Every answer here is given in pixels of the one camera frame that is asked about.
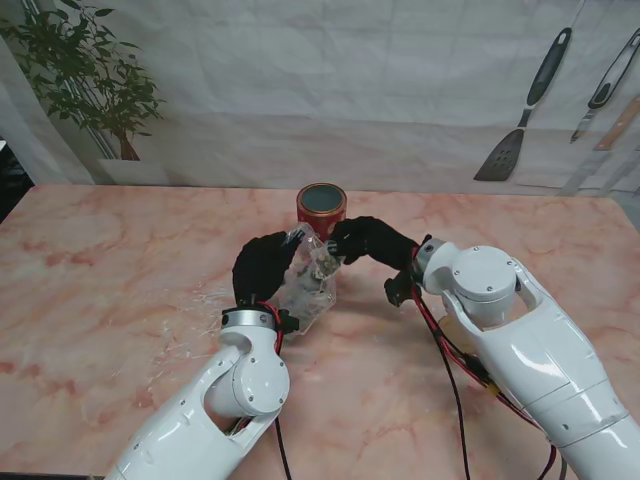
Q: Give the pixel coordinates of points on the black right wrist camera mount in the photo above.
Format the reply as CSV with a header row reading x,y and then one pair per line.
x,y
397,290

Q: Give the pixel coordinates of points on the black background equipment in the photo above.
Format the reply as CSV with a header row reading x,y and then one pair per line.
x,y
12,175

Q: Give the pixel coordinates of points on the green leafy potted plant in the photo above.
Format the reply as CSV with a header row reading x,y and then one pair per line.
x,y
90,80

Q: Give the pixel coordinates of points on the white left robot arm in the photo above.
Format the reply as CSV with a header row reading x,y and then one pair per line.
x,y
210,400

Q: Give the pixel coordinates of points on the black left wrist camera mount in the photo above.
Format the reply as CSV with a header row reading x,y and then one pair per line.
x,y
290,321

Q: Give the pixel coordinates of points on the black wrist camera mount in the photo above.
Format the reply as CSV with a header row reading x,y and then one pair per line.
x,y
397,290
290,321

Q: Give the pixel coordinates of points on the red floral tea tin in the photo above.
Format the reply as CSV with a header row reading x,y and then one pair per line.
x,y
312,217

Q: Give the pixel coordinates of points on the mesh tea bag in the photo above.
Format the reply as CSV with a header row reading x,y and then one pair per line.
x,y
325,262

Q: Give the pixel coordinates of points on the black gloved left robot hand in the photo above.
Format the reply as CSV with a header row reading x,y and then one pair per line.
x,y
262,270

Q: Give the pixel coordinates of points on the white printed backdrop cloth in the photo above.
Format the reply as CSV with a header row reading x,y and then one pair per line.
x,y
320,75

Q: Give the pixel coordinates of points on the black slotted spatula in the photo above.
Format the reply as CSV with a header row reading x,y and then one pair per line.
x,y
500,160

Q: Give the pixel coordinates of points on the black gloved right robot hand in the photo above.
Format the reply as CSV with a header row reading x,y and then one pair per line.
x,y
380,242

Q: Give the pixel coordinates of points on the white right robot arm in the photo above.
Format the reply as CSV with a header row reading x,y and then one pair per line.
x,y
525,350

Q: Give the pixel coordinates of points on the clear plastic bag of tea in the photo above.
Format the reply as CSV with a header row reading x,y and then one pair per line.
x,y
305,300

